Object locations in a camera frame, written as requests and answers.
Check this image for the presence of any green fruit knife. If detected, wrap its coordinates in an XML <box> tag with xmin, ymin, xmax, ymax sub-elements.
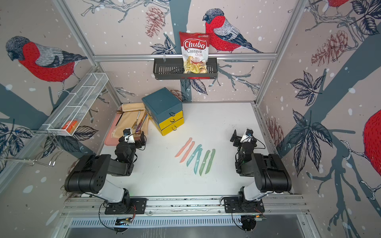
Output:
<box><xmin>199</xmin><ymin>150</ymin><xmax>210</xmax><ymax>176</ymax></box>
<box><xmin>205</xmin><ymin>149</ymin><xmax>216</xmax><ymax>174</ymax></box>

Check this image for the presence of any yellow bottom drawer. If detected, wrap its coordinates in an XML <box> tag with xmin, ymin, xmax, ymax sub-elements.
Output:
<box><xmin>160</xmin><ymin>118</ymin><xmax>185</xmax><ymax>136</ymax></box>

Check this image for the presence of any teal fruit knife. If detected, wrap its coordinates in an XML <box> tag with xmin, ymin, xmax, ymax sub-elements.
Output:
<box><xmin>193</xmin><ymin>148</ymin><xmax>202</xmax><ymax>175</ymax></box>
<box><xmin>187</xmin><ymin>144</ymin><xmax>202</xmax><ymax>167</ymax></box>

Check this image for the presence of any teal drawer cabinet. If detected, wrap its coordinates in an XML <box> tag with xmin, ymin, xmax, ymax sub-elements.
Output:
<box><xmin>142</xmin><ymin>87</ymin><xmax>183</xmax><ymax>125</ymax></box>

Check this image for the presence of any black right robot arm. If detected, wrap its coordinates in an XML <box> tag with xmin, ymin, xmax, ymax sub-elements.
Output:
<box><xmin>230</xmin><ymin>129</ymin><xmax>292</xmax><ymax>202</ymax></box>

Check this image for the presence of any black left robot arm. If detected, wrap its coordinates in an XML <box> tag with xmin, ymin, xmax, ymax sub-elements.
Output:
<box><xmin>64</xmin><ymin>129</ymin><xmax>146</xmax><ymax>207</ymax></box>

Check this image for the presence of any pink fruit knife left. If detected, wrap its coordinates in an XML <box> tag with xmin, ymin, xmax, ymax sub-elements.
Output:
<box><xmin>175</xmin><ymin>137</ymin><xmax>192</xmax><ymax>158</ymax></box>

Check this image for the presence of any pink fruit knife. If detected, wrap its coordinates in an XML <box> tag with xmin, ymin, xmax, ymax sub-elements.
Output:
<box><xmin>175</xmin><ymin>137</ymin><xmax>192</xmax><ymax>158</ymax></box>
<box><xmin>180</xmin><ymin>141</ymin><xmax>195</xmax><ymax>163</ymax></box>

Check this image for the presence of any pink fruit knife right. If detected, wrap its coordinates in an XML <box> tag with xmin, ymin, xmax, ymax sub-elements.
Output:
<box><xmin>180</xmin><ymin>141</ymin><xmax>195</xmax><ymax>163</ymax></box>

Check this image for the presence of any silver fork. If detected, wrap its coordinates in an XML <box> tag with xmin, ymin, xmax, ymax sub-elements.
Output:
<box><xmin>132</xmin><ymin>111</ymin><xmax>141</xmax><ymax>132</ymax></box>

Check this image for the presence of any iridescent purple spoon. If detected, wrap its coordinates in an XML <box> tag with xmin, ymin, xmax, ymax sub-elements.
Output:
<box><xmin>136</xmin><ymin>113</ymin><xmax>148</xmax><ymax>133</ymax></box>

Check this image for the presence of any pink tray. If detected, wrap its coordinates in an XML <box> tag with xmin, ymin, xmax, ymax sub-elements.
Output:
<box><xmin>104</xmin><ymin>114</ymin><xmax>122</xmax><ymax>146</ymax></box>

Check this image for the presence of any orange item in shelf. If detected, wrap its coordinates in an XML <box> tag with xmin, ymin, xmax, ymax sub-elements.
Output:
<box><xmin>62</xmin><ymin>120</ymin><xmax>79</xmax><ymax>134</ymax></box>

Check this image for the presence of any Chuba cassava chips bag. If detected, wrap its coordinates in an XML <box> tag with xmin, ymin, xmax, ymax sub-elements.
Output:
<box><xmin>179</xmin><ymin>32</ymin><xmax>210</xmax><ymax>74</ymax></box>

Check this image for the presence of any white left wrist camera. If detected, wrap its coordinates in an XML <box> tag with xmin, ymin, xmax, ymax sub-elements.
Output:
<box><xmin>123</xmin><ymin>128</ymin><xmax>135</xmax><ymax>144</ymax></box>

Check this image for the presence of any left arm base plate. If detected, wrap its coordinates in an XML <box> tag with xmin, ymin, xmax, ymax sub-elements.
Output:
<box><xmin>105</xmin><ymin>198</ymin><xmax>148</xmax><ymax>215</ymax></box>

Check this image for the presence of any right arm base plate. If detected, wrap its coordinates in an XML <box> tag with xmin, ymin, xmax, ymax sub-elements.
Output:
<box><xmin>221</xmin><ymin>196</ymin><xmax>265</xmax><ymax>214</ymax></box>

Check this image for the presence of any black wire wall basket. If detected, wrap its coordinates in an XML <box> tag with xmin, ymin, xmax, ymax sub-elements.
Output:
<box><xmin>153</xmin><ymin>58</ymin><xmax>218</xmax><ymax>80</ymax></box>

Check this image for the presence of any wire hook rack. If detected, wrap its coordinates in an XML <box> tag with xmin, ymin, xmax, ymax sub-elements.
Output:
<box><xmin>1</xmin><ymin>130</ymin><xmax>64</xmax><ymax>168</ymax></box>

